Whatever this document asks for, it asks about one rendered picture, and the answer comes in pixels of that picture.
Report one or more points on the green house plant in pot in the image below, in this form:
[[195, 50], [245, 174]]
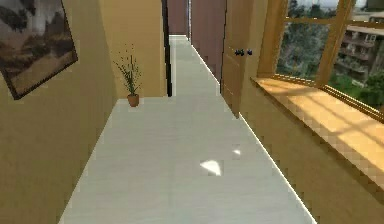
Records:
[[132, 99]]

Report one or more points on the light brown room door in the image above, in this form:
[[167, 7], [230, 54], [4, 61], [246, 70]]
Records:
[[235, 66]]

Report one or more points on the wooden framed window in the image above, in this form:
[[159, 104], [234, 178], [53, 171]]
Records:
[[320, 66]]

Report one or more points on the framed landscape wall picture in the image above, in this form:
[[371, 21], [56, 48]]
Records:
[[31, 46]]

